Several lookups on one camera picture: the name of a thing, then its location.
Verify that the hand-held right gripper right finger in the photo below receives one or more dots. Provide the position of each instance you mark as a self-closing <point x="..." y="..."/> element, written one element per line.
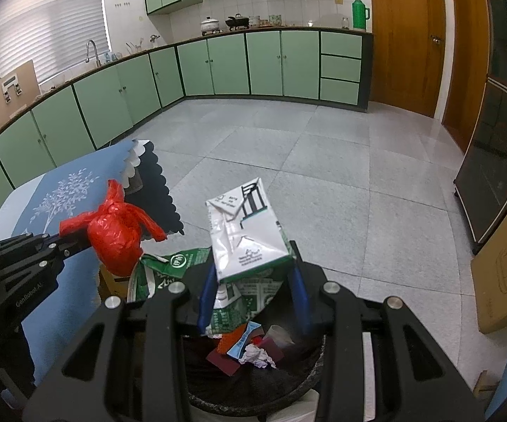
<point x="301" y="303"/>

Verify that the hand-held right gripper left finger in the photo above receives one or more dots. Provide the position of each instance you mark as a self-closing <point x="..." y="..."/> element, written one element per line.
<point x="205" y="303"/>

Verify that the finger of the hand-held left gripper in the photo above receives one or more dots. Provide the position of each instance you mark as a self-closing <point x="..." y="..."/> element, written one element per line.
<point x="38" y="263"/>
<point x="20" y="242"/>

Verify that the clear plastic cup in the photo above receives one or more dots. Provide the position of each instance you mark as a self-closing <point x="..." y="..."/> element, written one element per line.
<point x="277" y="336"/>

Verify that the orange wrapper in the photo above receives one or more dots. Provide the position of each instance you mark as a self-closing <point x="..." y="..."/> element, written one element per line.
<point x="228" y="343"/>

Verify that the green and white carton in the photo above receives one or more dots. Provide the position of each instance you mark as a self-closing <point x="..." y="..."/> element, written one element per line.
<point x="165" y="268"/>

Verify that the light blue wrapper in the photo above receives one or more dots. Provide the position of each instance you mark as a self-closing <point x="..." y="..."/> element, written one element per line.
<point x="238" y="346"/>

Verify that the dark red packet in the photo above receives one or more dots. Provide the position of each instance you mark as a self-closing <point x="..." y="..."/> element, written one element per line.
<point x="222" y="358"/>

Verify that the white tissue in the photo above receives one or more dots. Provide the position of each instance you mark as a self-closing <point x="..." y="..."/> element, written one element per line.
<point x="257" y="356"/>

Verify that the white milk carton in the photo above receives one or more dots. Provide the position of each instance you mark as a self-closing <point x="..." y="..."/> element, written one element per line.
<point x="244" y="237"/>

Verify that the black lined trash bin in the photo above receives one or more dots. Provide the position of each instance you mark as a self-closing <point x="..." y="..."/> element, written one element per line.
<point x="279" y="382"/>

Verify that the red plastic bag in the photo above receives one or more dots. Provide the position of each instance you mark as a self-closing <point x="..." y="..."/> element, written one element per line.
<point x="115" y="233"/>

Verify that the round light blue table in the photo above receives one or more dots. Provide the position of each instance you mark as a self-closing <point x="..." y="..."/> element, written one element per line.
<point x="13" y="202"/>

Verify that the blue tree print table mat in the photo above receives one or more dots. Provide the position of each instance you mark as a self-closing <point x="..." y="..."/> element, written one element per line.
<point x="68" y="316"/>

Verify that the small brown cardboard box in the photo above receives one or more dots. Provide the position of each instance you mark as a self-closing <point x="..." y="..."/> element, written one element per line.
<point x="112" y="285"/>

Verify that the brown cardboard board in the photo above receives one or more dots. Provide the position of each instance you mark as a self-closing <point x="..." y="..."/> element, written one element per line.
<point x="11" y="101"/>

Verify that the large flat cardboard box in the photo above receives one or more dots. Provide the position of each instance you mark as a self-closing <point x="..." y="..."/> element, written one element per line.
<point x="504" y="285"/>

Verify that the steel kitchen faucet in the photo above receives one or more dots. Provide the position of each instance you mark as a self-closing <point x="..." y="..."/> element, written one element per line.
<point x="91" y="50"/>

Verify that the white window blind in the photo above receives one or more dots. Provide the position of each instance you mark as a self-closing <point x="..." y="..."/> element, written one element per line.
<point x="51" y="22"/>

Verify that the green base cabinets with countertop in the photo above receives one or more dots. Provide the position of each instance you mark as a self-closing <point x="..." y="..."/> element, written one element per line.
<point x="262" y="63"/>

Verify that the dark glass display cabinet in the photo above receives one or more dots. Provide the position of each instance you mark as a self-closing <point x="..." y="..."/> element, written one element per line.
<point x="495" y="149"/>

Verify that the white cooking pot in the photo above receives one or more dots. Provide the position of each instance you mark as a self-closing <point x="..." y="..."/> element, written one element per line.
<point x="210" y="26"/>

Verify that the black wok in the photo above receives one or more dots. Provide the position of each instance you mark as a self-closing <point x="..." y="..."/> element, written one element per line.
<point x="237" y="22"/>

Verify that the small glass jar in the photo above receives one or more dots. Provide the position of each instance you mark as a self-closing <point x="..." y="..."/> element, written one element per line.
<point x="345" y="23"/>

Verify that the green thermos jug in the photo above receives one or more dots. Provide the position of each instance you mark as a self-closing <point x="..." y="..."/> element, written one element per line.
<point x="359" y="13"/>

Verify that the plain wooden door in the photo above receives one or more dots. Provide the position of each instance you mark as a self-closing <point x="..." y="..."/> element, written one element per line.
<point x="466" y="52"/>

